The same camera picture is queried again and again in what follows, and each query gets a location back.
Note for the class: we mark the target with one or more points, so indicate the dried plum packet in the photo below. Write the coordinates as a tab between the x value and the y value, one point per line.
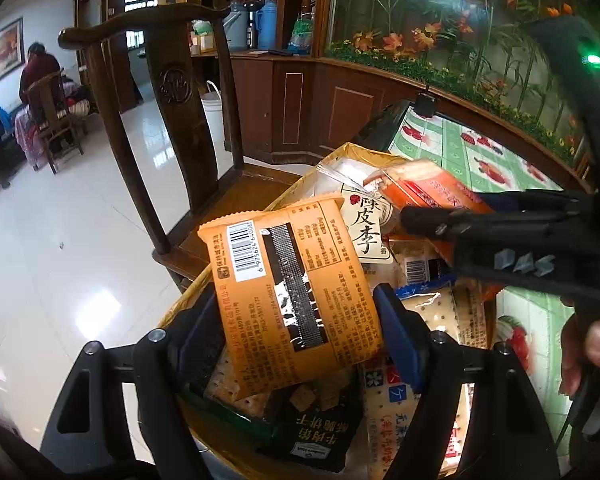
367	220

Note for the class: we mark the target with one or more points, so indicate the green white bag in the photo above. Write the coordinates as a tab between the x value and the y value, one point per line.
202	37

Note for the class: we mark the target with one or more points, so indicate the yellow taped cardboard box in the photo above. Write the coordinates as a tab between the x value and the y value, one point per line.
290	192

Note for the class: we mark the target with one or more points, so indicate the blue red cracker packet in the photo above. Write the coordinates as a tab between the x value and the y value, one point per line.
405	420

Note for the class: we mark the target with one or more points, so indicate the green-ended long cracker packet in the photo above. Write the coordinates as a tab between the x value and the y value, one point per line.
230	385

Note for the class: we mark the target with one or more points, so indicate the dark wooden chair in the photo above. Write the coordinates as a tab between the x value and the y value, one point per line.
180	110

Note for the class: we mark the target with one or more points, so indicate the blue thermos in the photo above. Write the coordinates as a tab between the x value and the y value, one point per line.
268	20

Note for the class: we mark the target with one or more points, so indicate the orange soda cracker packet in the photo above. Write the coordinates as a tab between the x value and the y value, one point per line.
430	185

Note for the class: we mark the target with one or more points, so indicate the green fruit print tablecloth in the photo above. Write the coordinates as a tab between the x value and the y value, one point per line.
455	152

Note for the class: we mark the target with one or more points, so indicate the dark green biscuit packet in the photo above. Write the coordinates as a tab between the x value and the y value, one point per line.
315	435

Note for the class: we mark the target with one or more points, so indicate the framed wall painting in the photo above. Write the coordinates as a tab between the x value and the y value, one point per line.
0	50

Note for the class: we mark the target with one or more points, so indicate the plastic water bottle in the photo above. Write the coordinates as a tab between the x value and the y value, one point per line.
300	35

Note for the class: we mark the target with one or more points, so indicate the wooden partition cabinet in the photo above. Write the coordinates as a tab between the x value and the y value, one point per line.
300	105

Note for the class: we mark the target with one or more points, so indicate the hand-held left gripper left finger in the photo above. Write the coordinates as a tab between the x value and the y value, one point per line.
195	330

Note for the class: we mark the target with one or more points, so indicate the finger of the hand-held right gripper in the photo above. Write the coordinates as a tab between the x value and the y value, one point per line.
540	200
445	225

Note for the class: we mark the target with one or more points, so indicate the opaque orange biscuit packet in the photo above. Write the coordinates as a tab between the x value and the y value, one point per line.
300	300

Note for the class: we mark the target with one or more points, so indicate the wooden dining chair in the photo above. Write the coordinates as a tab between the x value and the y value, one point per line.
55	127

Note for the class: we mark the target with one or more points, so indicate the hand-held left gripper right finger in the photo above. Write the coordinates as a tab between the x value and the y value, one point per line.
400	330

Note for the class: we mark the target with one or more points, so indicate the yellow square cracker packet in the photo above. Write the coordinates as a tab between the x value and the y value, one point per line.
450	310

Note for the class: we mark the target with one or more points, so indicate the white plastic bucket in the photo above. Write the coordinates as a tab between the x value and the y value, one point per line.
212	112

